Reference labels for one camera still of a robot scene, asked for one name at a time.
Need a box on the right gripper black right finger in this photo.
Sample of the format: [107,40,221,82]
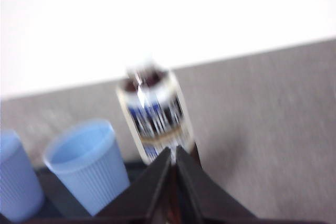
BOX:
[174,145,253,224]

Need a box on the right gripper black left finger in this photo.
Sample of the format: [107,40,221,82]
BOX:
[26,147,173,224]

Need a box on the dark oolong tea bottle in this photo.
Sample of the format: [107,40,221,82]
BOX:
[117,58,203,172]

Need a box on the blue ribbed plastic cup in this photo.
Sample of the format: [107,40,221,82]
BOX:
[0,129,45,223]
[43,119,131,217]

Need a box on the dark teal rectangular tray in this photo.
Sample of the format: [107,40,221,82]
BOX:
[33,159,149,219]

